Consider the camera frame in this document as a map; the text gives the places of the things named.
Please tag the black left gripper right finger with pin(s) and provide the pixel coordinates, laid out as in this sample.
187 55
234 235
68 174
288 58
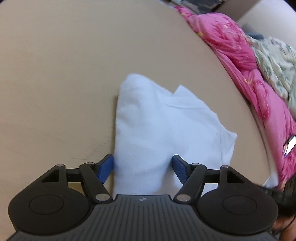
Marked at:
192 178

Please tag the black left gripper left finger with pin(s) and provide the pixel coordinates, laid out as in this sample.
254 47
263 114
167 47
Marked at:
94 175

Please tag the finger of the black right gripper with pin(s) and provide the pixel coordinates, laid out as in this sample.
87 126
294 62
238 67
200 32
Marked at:
277 196

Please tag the white tank top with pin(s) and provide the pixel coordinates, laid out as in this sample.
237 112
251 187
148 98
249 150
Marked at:
152 125

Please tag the person's right hand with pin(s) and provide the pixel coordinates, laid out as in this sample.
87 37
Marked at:
285 226

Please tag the pink quilt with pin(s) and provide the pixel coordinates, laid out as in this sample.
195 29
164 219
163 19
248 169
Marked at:
229 43

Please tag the green floral blanket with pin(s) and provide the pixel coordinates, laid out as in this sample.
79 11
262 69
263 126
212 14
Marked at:
276 61

